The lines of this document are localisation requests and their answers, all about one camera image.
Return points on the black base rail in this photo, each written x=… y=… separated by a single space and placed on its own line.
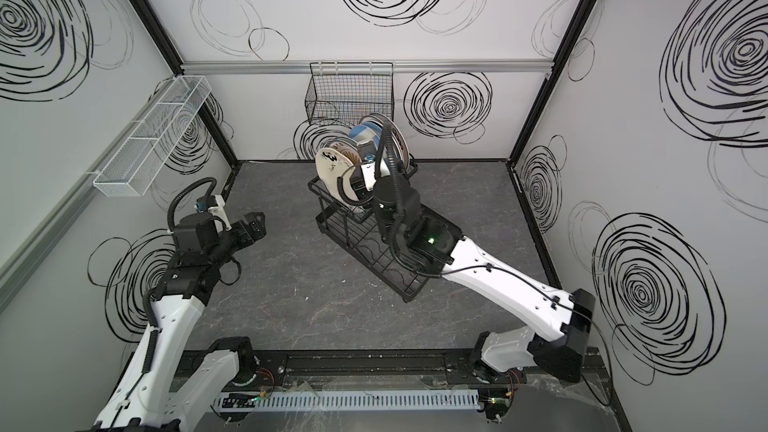
x=436 y=368

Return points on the orange sunburst plate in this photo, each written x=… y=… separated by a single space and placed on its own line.
x=347 y=150

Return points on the white mesh wall shelf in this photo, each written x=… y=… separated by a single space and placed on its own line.
x=162 y=123

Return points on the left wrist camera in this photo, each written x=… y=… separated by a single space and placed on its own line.
x=215 y=205

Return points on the grey slotted cable duct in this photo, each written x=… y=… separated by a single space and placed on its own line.
x=346 y=401

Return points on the white plate red characters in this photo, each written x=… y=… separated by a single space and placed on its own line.
x=400 y=143

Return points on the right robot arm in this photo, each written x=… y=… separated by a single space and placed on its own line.
x=557 y=324

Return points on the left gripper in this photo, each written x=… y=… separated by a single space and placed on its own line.
x=258 y=232

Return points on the black wire wall basket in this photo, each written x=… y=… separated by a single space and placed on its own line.
x=344 y=92

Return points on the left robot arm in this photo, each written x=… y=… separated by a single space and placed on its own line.
x=204 y=241

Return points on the black wire dish rack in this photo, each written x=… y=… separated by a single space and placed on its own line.
x=358 y=235

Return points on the blue striped plate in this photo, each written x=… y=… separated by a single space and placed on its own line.
x=366 y=138

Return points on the cream floral plate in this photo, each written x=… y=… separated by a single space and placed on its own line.
x=330 y=166

